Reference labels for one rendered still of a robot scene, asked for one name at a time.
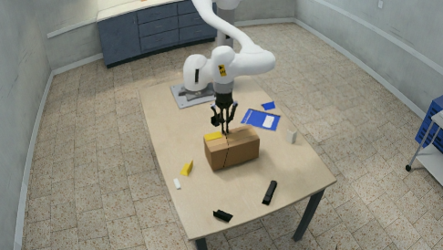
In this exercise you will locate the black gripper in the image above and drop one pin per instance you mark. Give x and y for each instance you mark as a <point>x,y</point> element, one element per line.
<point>224,101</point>

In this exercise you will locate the brown cardboard box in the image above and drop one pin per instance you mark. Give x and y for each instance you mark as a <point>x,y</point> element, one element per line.
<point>244,144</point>

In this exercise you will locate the blue notebook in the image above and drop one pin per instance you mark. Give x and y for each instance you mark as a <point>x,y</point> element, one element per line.
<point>261,119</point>

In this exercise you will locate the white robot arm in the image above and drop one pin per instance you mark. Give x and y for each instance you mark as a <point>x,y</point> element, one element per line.
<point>225,64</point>

